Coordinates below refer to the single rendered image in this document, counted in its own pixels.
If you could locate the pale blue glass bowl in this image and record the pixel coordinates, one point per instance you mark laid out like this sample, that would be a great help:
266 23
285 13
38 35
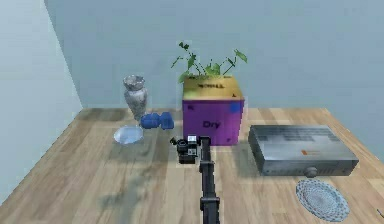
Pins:
128 134

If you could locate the green house plant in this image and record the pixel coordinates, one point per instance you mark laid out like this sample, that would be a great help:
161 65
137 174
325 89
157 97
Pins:
209 65

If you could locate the grey stereo receiver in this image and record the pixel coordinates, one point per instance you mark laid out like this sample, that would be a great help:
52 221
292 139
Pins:
298 150

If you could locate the blue dumbbell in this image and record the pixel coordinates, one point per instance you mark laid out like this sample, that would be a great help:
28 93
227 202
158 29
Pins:
157 120

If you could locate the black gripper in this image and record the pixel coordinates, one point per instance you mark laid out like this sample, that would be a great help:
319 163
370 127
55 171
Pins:
182 148

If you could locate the purple and yellow block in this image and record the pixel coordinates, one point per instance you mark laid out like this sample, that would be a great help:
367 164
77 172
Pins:
212 113

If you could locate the blue patterned plate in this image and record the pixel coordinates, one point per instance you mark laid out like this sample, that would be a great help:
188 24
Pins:
322 199

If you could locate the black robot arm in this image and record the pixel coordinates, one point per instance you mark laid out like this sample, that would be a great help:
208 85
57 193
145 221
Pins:
207 173

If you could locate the grey marbled vase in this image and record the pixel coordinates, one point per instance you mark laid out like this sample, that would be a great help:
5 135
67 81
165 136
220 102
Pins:
135 96

